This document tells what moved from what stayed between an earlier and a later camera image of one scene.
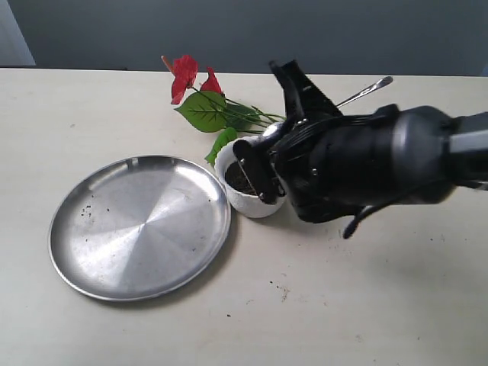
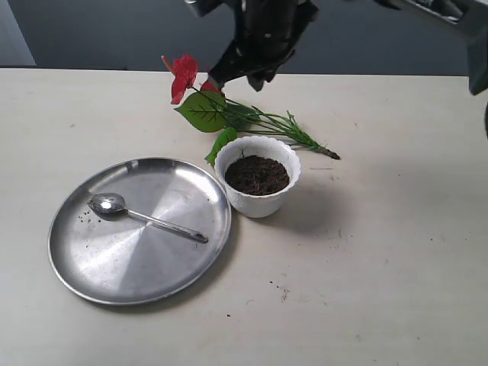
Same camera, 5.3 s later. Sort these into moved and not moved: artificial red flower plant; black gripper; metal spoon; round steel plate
Moved: metal spoon; black gripper
Not moved: round steel plate; artificial red flower plant
